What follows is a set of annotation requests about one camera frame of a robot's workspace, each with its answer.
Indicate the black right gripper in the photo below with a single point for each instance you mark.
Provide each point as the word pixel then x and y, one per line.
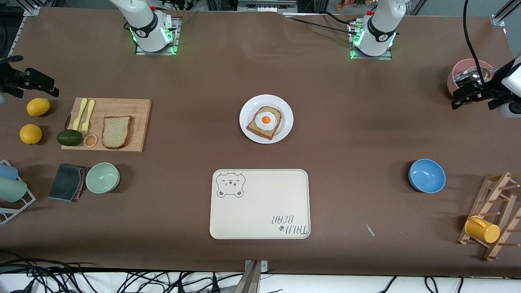
pixel 9 78

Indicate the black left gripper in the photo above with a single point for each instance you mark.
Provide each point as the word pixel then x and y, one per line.
pixel 489 92

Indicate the plain brown bread slice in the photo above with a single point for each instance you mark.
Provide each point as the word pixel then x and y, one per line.
pixel 116 132

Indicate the white round plate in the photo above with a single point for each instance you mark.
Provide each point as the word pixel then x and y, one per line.
pixel 285 110

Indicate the fried egg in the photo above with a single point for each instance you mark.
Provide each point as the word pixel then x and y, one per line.
pixel 266 120

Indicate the toast slice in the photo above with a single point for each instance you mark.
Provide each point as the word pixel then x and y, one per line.
pixel 254 128

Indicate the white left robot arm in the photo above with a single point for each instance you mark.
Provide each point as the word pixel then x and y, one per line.
pixel 378 28

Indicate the yellow lemon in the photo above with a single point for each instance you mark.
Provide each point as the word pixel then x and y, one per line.
pixel 31 134
pixel 38 107

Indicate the metal spoon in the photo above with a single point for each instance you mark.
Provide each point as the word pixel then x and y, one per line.
pixel 472 75

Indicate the pink bowl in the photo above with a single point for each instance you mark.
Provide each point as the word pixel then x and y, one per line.
pixel 462 67

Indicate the yellow plastic knife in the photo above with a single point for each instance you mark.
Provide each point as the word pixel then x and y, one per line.
pixel 80 112

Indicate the yellow plastic fork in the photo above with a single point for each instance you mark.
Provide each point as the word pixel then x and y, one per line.
pixel 88 116

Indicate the green avocado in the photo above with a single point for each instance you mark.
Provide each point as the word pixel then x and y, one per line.
pixel 69 137

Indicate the orange slice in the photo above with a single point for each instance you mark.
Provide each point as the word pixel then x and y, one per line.
pixel 90 141

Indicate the wooden cutting board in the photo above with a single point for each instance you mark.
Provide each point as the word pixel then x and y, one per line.
pixel 122 108

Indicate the blue bowl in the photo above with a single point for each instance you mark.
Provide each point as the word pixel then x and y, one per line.
pixel 427 176

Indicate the light blue cup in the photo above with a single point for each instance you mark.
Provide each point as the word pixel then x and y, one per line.
pixel 7 171

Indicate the grey folded cloth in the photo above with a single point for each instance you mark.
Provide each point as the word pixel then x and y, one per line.
pixel 66 182

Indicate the wooden mug rack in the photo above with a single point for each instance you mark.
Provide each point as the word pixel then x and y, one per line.
pixel 502 191

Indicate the pale green bowl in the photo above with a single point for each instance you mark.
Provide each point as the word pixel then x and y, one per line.
pixel 102 178

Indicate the pale green cup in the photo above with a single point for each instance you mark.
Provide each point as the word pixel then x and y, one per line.
pixel 11 190

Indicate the yellow mug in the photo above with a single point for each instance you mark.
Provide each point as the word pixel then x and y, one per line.
pixel 482 230

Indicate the small white paper scrap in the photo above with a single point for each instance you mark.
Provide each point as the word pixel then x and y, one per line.
pixel 370 230

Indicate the cream bear print tray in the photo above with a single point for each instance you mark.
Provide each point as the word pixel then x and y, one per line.
pixel 260 203

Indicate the aluminium frame post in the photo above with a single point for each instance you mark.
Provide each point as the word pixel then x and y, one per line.
pixel 504 14
pixel 31 10

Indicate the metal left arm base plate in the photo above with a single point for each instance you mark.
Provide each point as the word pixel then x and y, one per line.
pixel 388 57

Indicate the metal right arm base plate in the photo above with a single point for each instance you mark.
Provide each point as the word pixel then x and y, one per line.
pixel 176 44

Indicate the metal bracket at table edge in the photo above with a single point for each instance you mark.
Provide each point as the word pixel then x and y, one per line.
pixel 252 276

